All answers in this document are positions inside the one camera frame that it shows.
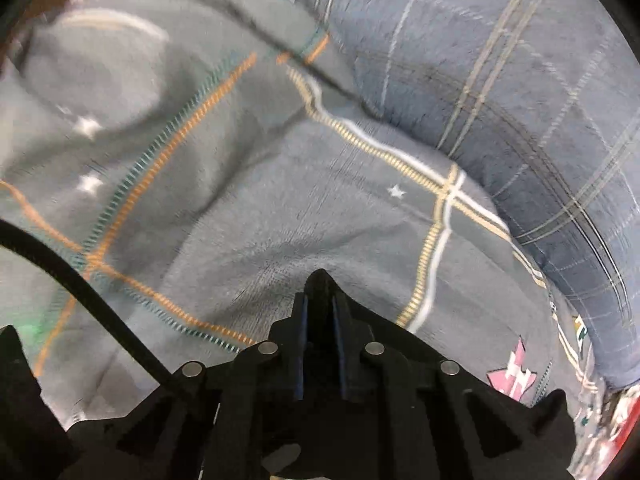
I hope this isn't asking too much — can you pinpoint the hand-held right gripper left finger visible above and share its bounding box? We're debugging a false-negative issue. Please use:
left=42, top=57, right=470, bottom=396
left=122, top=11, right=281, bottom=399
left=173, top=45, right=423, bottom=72
left=59, top=269, right=322, bottom=480

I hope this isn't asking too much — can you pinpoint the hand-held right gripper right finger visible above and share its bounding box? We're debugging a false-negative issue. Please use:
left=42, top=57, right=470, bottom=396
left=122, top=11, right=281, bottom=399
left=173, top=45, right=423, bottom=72
left=320, top=269, right=577, bottom=480

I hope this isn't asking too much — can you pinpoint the grey star print blanket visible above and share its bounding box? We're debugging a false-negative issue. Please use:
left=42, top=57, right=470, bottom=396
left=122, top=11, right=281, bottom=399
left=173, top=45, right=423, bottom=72
left=0, top=0, right=613, bottom=480

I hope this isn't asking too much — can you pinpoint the red printed cloth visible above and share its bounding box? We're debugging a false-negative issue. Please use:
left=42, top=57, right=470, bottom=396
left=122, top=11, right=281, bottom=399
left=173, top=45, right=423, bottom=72
left=595, top=390, right=640, bottom=476

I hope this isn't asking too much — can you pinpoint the blue plaid cloth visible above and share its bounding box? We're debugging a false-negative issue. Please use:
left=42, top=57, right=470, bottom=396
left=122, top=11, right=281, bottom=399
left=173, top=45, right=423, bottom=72
left=260, top=0, right=640, bottom=391

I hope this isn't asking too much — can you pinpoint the black cable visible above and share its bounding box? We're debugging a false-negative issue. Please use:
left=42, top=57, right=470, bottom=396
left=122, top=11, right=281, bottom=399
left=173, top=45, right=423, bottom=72
left=0, top=220, right=176, bottom=386

